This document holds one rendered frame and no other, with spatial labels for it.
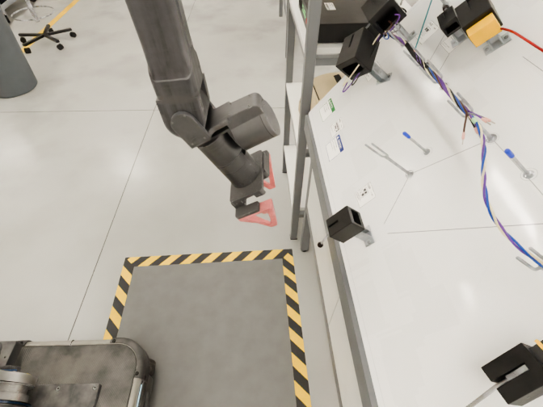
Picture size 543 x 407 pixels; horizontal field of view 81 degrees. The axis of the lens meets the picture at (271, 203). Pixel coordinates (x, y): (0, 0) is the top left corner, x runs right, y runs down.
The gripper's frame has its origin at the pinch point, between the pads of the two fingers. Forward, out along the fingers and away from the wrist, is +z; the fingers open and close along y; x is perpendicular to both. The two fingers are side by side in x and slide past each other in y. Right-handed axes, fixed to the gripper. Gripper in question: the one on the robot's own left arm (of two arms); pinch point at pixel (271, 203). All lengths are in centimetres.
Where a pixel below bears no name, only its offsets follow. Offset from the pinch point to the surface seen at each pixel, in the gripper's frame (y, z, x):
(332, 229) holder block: -1.9, 12.1, -7.8
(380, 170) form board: 13.6, 17.2, -20.6
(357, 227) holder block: -2.9, 12.5, -12.8
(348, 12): 78, 7, -28
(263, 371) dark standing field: -6, 89, 55
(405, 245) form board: -6.8, 18.0, -20.0
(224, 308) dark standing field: 22, 80, 71
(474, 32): 18.0, -3.1, -43.8
